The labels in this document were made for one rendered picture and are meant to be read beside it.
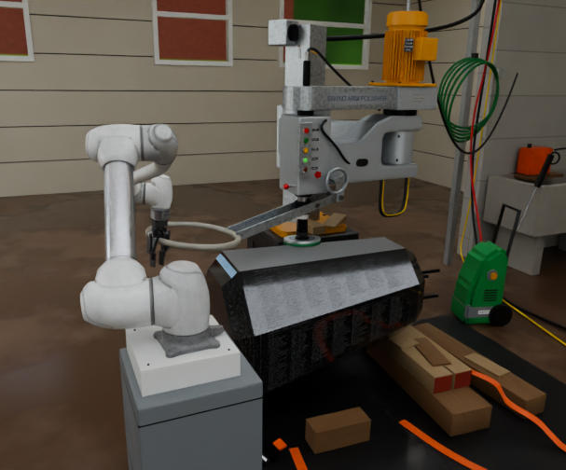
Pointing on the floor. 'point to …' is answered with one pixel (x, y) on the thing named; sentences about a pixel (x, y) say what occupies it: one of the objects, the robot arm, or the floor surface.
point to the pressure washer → (484, 282)
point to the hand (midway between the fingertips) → (157, 259)
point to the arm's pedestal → (194, 423)
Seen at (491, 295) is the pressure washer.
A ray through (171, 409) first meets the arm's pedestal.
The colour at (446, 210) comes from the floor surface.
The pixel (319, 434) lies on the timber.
